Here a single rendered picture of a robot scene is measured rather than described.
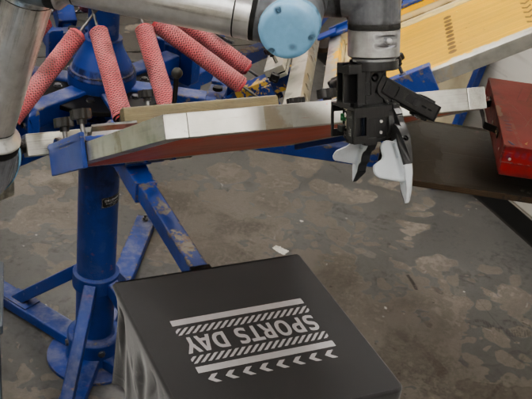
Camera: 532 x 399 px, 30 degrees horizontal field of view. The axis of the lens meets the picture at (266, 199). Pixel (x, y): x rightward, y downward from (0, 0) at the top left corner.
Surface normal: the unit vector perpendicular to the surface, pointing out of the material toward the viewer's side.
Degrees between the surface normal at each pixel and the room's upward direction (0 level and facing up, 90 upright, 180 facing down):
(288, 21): 90
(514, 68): 90
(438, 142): 0
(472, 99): 58
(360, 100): 73
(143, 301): 0
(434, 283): 0
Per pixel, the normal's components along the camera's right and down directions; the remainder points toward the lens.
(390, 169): 0.34, -0.33
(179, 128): 0.40, -0.03
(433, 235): 0.11, -0.86
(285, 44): -0.16, 0.48
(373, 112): 0.42, 0.23
